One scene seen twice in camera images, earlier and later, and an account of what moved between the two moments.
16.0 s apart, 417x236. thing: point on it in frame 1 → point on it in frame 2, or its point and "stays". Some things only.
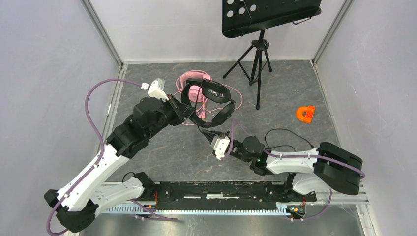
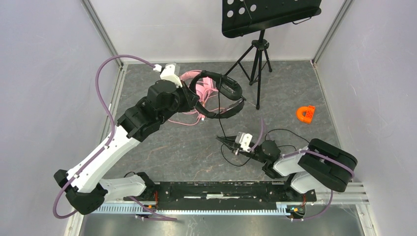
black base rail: x=254 y=195 stays
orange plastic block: x=309 y=110 stays
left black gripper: x=181 y=111 → x=191 y=98
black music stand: x=243 y=17 stays
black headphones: x=215 y=92 → x=228 y=87
